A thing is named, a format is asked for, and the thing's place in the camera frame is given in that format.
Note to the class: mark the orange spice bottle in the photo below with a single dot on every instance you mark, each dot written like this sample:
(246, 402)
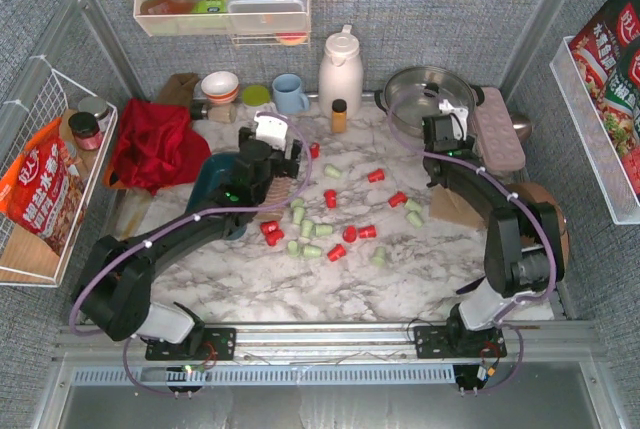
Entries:
(339, 116)

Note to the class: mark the blue mug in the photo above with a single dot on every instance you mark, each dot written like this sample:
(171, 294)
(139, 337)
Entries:
(288, 95)

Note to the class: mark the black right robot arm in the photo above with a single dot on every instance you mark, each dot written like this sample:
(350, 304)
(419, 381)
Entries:
(523, 257)

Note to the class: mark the white thermos jug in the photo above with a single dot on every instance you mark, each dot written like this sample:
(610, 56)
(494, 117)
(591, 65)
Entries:
(341, 73)

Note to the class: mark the red capsule far top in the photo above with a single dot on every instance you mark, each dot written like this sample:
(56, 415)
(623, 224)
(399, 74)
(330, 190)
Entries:
(315, 150)

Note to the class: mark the pepper grinder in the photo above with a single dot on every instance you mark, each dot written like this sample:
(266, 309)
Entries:
(225, 113)

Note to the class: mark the red capsule centre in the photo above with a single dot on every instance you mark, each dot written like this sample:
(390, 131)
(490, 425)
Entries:
(330, 197)

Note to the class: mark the red capsule mid right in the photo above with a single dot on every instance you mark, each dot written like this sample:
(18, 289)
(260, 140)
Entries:
(365, 232)

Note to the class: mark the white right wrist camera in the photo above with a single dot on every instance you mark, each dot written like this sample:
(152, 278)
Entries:
(460, 111)

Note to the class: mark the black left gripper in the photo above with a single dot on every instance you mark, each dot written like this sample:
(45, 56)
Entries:
(293, 160)

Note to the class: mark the red cloth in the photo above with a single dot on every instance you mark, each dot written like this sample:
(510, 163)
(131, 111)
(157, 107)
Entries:
(156, 147)

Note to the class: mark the green capsule cluster right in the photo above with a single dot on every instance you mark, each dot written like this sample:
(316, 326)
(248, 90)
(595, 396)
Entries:
(322, 230)

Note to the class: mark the striped pink cloth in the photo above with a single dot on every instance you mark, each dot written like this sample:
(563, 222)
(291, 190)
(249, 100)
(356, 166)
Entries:
(279, 192)

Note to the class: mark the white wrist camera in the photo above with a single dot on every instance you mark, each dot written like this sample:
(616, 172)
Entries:
(460, 111)
(271, 130)

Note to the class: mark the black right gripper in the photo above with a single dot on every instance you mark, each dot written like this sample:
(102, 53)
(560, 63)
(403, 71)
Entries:
(435, 129)

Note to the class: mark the teal storage basket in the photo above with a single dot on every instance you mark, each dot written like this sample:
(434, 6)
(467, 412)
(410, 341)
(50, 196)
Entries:
(215, 171)

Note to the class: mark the round wooden board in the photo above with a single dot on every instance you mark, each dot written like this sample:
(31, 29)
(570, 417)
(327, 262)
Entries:
(534, 192)

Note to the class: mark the red capsule left upper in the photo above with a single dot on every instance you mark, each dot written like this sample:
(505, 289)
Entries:
(268, 227)

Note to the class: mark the brown cardboard sheet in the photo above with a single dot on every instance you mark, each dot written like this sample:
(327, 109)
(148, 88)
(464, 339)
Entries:
(448, 206)

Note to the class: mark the white striped bowl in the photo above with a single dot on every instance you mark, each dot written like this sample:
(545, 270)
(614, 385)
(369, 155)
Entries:
(220, 87)

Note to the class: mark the red capsule upper right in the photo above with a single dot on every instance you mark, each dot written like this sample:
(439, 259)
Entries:
(377, 175)

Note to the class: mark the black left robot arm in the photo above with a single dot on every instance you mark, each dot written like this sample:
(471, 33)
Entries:
(114, 288)

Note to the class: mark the brown paper bag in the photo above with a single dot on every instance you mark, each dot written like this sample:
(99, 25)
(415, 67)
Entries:
(178, 90)

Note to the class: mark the green lidded cup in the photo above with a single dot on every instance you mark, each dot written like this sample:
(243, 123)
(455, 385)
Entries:
(255, 96)

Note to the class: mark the pink egg tray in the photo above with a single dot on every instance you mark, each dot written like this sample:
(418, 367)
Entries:
(496, 138)

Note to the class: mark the steel pot with lid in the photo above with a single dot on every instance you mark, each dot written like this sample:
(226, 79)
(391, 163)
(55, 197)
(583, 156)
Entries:
(417, 92)

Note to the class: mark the red capsule mid upright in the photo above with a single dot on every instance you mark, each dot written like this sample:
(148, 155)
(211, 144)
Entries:
(350, 234)

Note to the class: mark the red capsule left lower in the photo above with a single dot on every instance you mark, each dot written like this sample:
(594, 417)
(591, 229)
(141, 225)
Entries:
(274, 237)

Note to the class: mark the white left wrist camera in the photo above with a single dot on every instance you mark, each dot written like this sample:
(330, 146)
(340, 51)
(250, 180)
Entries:
(271, 130)

